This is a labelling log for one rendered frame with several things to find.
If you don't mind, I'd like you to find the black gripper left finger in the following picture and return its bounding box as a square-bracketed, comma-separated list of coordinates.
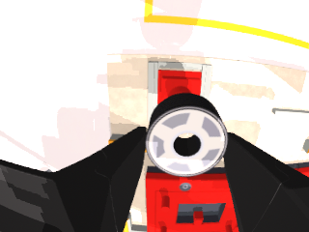
[0, 127, 147, 232]

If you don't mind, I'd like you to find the yellow rectangular outline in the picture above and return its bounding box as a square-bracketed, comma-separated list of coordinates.
[144, 0, 309, 49]

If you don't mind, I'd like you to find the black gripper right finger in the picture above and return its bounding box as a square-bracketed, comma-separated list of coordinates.
[223, 132, 309, 232]

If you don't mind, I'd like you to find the black and white wheel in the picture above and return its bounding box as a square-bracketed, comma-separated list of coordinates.
[146, 93, 229, 177]

